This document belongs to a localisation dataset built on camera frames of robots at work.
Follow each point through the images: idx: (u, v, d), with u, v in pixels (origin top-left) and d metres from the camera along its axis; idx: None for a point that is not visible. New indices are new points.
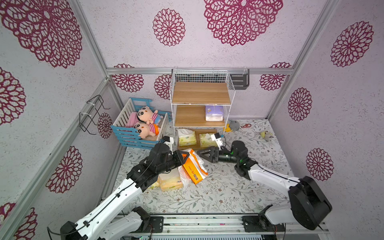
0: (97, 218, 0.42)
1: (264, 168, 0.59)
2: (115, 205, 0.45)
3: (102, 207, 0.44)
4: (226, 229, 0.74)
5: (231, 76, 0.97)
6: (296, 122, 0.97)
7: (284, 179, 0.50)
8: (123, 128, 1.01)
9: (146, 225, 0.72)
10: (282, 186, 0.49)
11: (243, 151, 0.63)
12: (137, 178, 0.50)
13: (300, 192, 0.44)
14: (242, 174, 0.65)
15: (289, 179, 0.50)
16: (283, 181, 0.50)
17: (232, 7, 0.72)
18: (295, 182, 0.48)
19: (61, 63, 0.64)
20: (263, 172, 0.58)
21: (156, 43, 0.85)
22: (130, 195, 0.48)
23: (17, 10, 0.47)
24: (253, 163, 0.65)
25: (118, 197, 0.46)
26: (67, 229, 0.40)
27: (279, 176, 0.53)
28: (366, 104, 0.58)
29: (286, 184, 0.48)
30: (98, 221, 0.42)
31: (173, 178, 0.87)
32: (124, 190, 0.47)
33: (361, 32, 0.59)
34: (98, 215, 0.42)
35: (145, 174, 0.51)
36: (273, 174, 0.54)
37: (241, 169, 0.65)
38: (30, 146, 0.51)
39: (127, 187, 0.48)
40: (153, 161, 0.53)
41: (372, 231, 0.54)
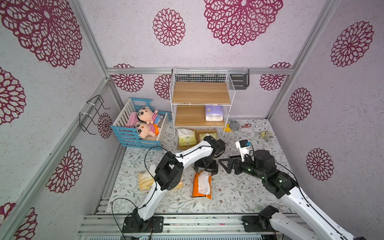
0: (187, 155, 0.58)
1: (309, 202, 0.47)
2: (198, 152, 0.61)
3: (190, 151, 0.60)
4: (226, 229, 0.74)
5: (231, 75, 0.97)
6: (296, 122, 0.97)
7: (336, 232, 0.42)
8: (123, 128, 1.01)
9: (146, 226, 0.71)
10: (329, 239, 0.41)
11: (270, 159, 0.52)
12: (213, 142, 0.67)
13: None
14: (273, 190, 0.51)
15: (343, 235, 0.41)
16: (334, 234, 0.41)
17: (232, 7, 0.72)
18: None
19: (61, 63, 0.64)
20: (307, 207, 0.46)
21: (156, 43, 0.85)
22: (206, 151, 0.65)
23: (17, 10, 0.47)
24: (294, 185, 0.51)
25: (200, 148, 0.63)
26: (167, 157, 0.56)
27: (329, 222, 0.43)
28: (366, 104, 0.58)
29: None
30: (188, 157, 0.58)
31: None
32: (205, 146, 0.64)
33: (361, 32, 0.59)
34: (187, 154, 0.59)
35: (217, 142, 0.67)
36: (321, 217, 0.44)
37: (271, 183, 0.53)
38: (30, 146, 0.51)
39: (206, 145, 0.65)
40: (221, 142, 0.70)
41: (372, 230, 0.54)
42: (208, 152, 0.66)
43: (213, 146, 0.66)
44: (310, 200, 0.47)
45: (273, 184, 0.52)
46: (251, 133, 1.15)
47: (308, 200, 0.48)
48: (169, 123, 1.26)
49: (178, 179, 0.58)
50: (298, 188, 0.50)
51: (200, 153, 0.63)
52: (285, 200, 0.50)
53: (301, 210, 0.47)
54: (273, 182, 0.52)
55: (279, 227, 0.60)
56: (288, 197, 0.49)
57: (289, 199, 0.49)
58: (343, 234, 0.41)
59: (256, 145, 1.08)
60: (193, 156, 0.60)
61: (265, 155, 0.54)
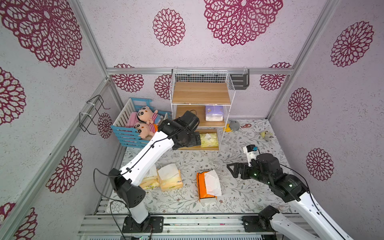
0: (137, 165, 0.45)
1: (320, 210, 0.45)
2: (151, 154, 0.46)
3: (140, 156, 0.46)
4: (226, 230, 0.74)
5: (231, 76, 0.97)
6: (296, 122, 0.97)
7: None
8: (123, 128, 1.01)
9: (146, 225, 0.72)
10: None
11: (274, 162, 0.52)
12: (170, 129, 0.50)
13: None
14: (282, 194, 0.48)
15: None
16: None
17: (232, 7, 0.72)
18: None
19: (61, 63, 0.64)
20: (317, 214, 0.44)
21: (156, 43, 0.85)
22: (163, 147, 0.49)
23: (17, 10, 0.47)
24: (304, 191, 0.47)
25: (152, 147, 0.47)
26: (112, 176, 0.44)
27: (338, 232, 0.42)
28: (366, 104, 0.58)
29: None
30: (138, 168, 0.45)
31: (172, 178, 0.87)
32: (158, 141, 0.48)
33: (361, 32, 0.59)
34: (137, 163, 0.45)
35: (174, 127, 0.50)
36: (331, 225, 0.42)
37: (279, 187, 0.50)
38: (30, 146, 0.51)
39: (160, 139, 0.48)
40: (186, 121, 0.56)
41: (372, 230, 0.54)
42: (170, 143, 0.50)
43: (170, 135, 0.48)
44: (320, 207, 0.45)
45: (281, 187, 0.49)
46: (251, 133, 1.15)
47: (319, 208, 0.45)
48: None
49: (139, 192, 0.48)
50: (308, 194, 0.47)
51: (155, 154, 0.48)
52: (293, 205, 0.48)
53: (311, 216, 0.44)
54: (281, 185, 0.49)
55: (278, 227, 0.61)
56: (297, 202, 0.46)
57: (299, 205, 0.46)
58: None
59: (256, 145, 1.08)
60: (145, 163, 0.46)
61: (269, 158, 0.52)
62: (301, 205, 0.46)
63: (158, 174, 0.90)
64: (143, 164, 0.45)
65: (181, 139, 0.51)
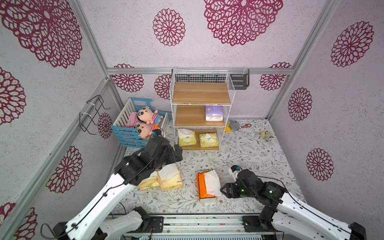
0: (86, 219, 0.39)
1: (302, 204, 0.50)
2: (104, 205, 0.40)
3: (90, 208, 0.40)
4: (226, 230, 0.74)
5: (231, 76, 0.97)
6: (296, 122, 0.97)
7: (333, 226, 0.44)
8: (123, 128, 1.01)
9: (146, 226, 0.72)
10: (329, 235, 0.44)
11: (251, 176, 0.59)
12: (127, 171, 0.42)
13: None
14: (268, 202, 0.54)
15: (340, 227, 0.44)
16: (332, 229, 0.44)
17: (232, 7, 0.72)
18: (347, 232, 0.43)
19: (61, 63, 0.64)
20: (302, 209, 0.49)
21: (156, 43, 0.85)
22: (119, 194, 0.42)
23: (17, 10, 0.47)
24: (282, 192, 0.54)
25: (105, 197, 0.41)
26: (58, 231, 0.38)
27: (324, 219, 0.46)
28: (366, 104, 0.58)
29: (337, 233, 0.43)
30: (85, 223, 0.38)
31: (173, 178, 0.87)
32: (113, 188, 0.41)
33: (361, 32, 0.59)
34: (85, 217, 0.39)
35: (133, 167, 0.43)
36: (315, 215, 0.47)
37: (263, 197, 0.55)
38: (30, 146, 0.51)
39: (115, 185, 0.41)
40: (149, 153, 0.47)
41: (372, 231, 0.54)
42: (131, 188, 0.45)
43: (126, 182, 0.42)
44: (301, 201, 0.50)
45: (265, 197, 0.55)
46: (251, 133, 1.15)
47: (300, 202, 0.51)
48: (169, 123, 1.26)
49: None
50: (287, 193, 0.53)
51: (109, 203, 0.41)
52: (281, 208, 0.53)
53: (299, 214, 0.49)
54: (264, 195, 0.55)
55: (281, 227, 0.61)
56: (281, 205, 0.52)
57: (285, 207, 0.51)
58: (339, 227, 0.44)
59: (256, 145, 1.08)
60: (94, 217, 0.39)
61: (245, 174, 0.60)
62: (286, 207, 0.51)
63: (158, 174, 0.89)
64: (90, 220, 0.39)
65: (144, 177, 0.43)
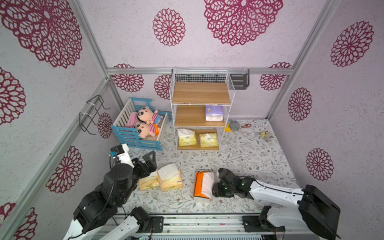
0: None
1: (265, 185, 0.57)
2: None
3: None
4: (226, 230, 0.74)
5: (231, 76, 0.97)
6: (296, 122, 0.97)
7: (288, 194, 0.49)
8: (123, 128, 1.01)
9: (146, 226, 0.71)
10: (287, 201, 0.49)
11: (228, 175, 0.67)
12: (86, 217, 0.38)
13: (310, 207, 0.43)
14: (244, 194, 0.62)
15: (293, 192, 0.49)
16: (288, 196, 0.49)
17: (232, 7, 0.72)
18: (300, 194, 0.47)
19: (61, 63, 0.64)
20: (264, 189, 0.56)
21: (156, 43, 0.85)
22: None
23: (17, 10, 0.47)
24: (251, 181, 0.62)
25: None
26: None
27: (281, 191, 0.51)
28: (366, 103, 0.58)
29: (291, 198, 0.47)
30: None
31: (173, 178, 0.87)
32: (73, 236, 0.39)
33: (361, 32, 0.59)
34: None
35: (92, 209, 0.38)
36: (275, 190, 0.53)
37: (240, 190, 0.63)
38: (30, 146, 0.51)
39: (75, 233, 0.38)
40: (109, 191, 0.41)
41: (372, 231, 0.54)
42: (92, 230, 0.40)
43: (85, 230, 0.38)
44: (265, 183, 0.58)
45: (241, 190, 0.63)
46: (251, 133, 1.15)
47: (263, 184, 0.57)
48: (169, 123, 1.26)
49: None
50: (256, 182, 0.60)
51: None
52: (255, 196, 0.60)
53: (264, 194, 0.56)
54: (241, 189, 0.63)
55: (277, 220, 0.60)
56: (252, 192, 0.59)
57: (254, 193, 0.59)
58: (293, 192, 0.49)
59: (256, 145, 1.08)
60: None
61: (223, 173, 0.69)
62: (253, 191, 0.59)
63: (158, 174, 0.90)
64: None
65: (106, 217, 0.41)
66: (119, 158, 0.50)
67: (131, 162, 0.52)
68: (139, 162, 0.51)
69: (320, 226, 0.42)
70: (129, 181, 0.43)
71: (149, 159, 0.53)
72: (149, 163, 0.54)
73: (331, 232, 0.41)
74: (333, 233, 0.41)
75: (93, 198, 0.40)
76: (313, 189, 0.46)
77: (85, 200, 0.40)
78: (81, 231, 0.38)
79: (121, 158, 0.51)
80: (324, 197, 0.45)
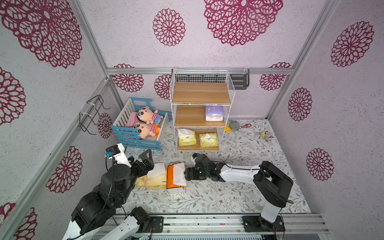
0: None
1: (231, 167, 0.62)
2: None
3: None
4: (226, 230, 0.74)
5: (231, 76, 0.97)
6: (296, 122, 0.97)
7: (249, 170, 0.54)
8: (123, 128, 1.01)
9: (146, 226, 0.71)
10: (248, 177, 0.55)
11: (203, 159, 0.73)
12: (84, 219, 0.38)
13: (261, 177, 0.48)
14: (216, 178, 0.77)
15: (251, 169, 0.54)
16: (248, 173, 0.54)
17: (232, 7, 0.72)
18: (256, 169, 0.53)
19: (61, 63, 0.64)
20: (231, 170, 0.61)
21: (156, 43, 0.85)
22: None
23: (17, 10, 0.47)
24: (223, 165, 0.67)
25: None
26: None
27: (243, 169, 0.57)
28: (366, 104, 0.58)
29: (250, 174, 0.53)
30: None
31: (159, 177, 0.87)
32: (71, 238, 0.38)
33: (361, 32, 0.59)
34: None
35: (90, 210, 0.38)
36: (238, 169, 0.59)
37: (213, 174, 0.69)
38: (30, 146, 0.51)
39: (73, 235, 0.38)
40: (106, 192, 0.40)
41: (372, 231, 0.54)
42: (90, 232, 0.40)
43: (83, 232, 0.38)
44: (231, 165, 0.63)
45: (214, 174, 0.68)
46: (251, 133, 1.15)
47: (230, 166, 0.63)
48: (169, 123, 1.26)
49: None
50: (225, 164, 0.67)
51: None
52: (223, 177, 0.67)
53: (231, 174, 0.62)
54: (214, 173, 0.68)
55: (268, 214, 0.62)
56: (222, 175, 0.66)
57: (223, 175, 0.66)
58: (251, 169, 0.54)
59: (256, 145, 1.08)
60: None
61: (200, 158, 0.73)
62: (223, 174, 0.66)
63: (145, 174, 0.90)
64: None
65: (104, 218, 0.41)
66: (115, 158, 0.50)
67: (128, 162, 0.51)
68: (137, 161, 0.51)
69: (272, 194, 0.48)
70: (126, 182, 0.42)
71: (145, 158, 0.52)
72: (146, 161, 0.53)
73: (280, 197, 0.47)
74: (283, 199, 0.47)
75: (91, 199, 0.40)
76: (268, 165, 0.51)
77: (83, 201, 0.39)
78: (79, 232, 0.38)
79: (117, 158, 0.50)
80: (278, 170, 0.51)
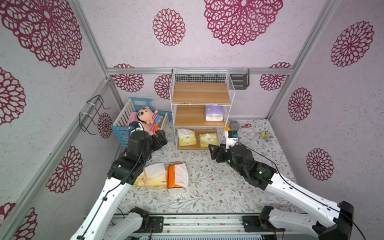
0: (91, 228, 0.39)
1: (292, 185, 0.47)
2: (104, 209, 0.41)
3: (91, 216, 0.40)
4: (226, 230, 0.74)
5: (231, 76, 0.97)
6: (296, 122, 0.97)
7: (323, 206, 0.42)
8: (123, 128, 1.01)
9: (147, 224, 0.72)
10: (318, 213, 0.42)
11: (248, 155, 0.51)
12: (121, 174, 0.45)
13: (346, 227, 0.38)
14: (257, 183, 0.51)
15: (329, 206, 0.42)
16: (321, 209, 0.42)
17: (232, 7, 0.72)
18: (336, 211, 0.41)
19: (61, 63, 0.64)
20: (291, 189, 0.47)
21: (156, 43, 0.85)
22: (119, 195, 0.44)
23: (17, 10, 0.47)
24: (273, 173, 0.51)
25: (105, 200, 0.42)
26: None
27: (313, 199, 0.44)
28: (366, 103, 0.58)
29: (327, 213, 0.41)
30: (93, 231, 0.39)
31: (158, 177, 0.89)
32: (112, 190, 0.43)
33: (361, 32, 0.59)
34: (90, 226, 0.39)
35: (125, 167, 0.46)
36: (305, 195, 0.45)
37: (253, 178, 0.52)
38: (30, 146, 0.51)
39: (113, 187, 0.43)
40: (134, 152, 0.48)
41: (372, 231, 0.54)
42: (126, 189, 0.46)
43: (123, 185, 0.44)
44: (291, 181, 0.48)
45: (254, 177, 0.52)
46: (251, 133, 1.15)
47: (290, 182, 0.48)
48: (168, 123, 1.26)
49: None
50: (278, 175, 0.50)
51: (110, 207, 0.42)
52: (270, 189, 0.51)
53: (289, 195, 0.47)
54: (254, 176, 0.52)
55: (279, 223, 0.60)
56: (271, 186, 0.50)
57: (272, 187, 0.50)
58: (328, 205, 0.42)
59: (256, 145, 1.08)
60: (97, 224, 0.40)
61: (242, 151, 0.52)
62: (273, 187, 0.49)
63: (144, 174, 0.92)
64: (96, 226, 0.39)
65: (138, 173, 0.49)
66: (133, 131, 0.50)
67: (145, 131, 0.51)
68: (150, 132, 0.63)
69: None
70: (147, 141, 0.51)
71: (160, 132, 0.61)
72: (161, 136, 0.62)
73: None
74: None
75: (122, 161, 0.47)
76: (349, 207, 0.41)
77: (115, 163, 0.47)
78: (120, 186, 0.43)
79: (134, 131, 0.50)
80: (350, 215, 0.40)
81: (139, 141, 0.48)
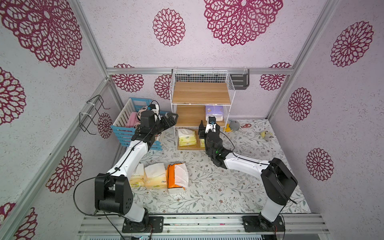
0: (124, 164, 0.49)
1: (238, 156, 0.61)
2: (132, 156, 0.53)
3: (124, 158, 0.51)
4: (226, 230, 0.74)
5: (231, 76, 0.97)
6: (296, 122, 0.97)
7: (256, 164, 0.53)
8: (123, 128, 1.01)
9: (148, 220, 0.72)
10: (255, 171, 0.54)
11: (218, 142, 0.64)
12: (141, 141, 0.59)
13: (271, 174, 0.47)
14: (219, 164, 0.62)
15: (260, 162, 0.53)
16: (255, 166, 0.53)
17: (232, 7, 0.72)
18: (266, 165, 0.51)
19: (61, 63, 0.64)
20: (237, 159, 0.60)
21: (156, 43, 0.85)
22: (141, 149, 0.58)
23: (17, 10, 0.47)
24: (228, 152, 0.66)
25: (133, 150, 0.55)
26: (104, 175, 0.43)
27: (251, 161, 0.56)
28: (365, 104, 0.58)
29: (258, 168, 0.52)
30: (126, 165, 0.49)
31: (158, 177, 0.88)
32: (137, 145, 0.57)
33: (361, 32, 0.59)
34: (124, 162, 0.50)
35: (143, 136, 0.61)
36: (245, 160, 0.58)
37: (217, 159, 0.67)
38: (30, 146, 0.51)
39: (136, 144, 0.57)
40: (146, 125, 0.64)
41: (372, 231, 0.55)
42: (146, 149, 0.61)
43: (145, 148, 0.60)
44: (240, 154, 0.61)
45: (217, 158, 0.67)
46: (251, 133, 1.15)
47: (238, 155, 0.62)
48: None
49: (130, 194, 0.49)
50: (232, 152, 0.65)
51: (136, 155, 0.54)
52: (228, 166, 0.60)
53: (236, 164, 0.61)
54: (217, 158, 0.67)
55: (268, 213, 0.62)
56: (226, 163, 0.66)
57: (227, 164, 0.66)
58: (260, 162, 0.53)
59: (256, 145, 1.08)
60: (130, 162, 0.51)
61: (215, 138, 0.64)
62: (228, 165, 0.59)
63: (144, 174, 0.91)
64: (130, 162, 0.51)
65: (153, 140, 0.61)
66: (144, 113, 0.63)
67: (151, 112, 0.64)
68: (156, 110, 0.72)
69: (275, 191, 0.48)
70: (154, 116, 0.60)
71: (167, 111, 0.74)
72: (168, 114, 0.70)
73: (283, 196, 0.47)
74: (284, 197, 0.47)
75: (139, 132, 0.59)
76: (278, 162, 0.50)
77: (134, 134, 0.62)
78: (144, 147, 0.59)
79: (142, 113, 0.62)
80: (287, 169, 0.50)
81: (149, 117, 0.64)
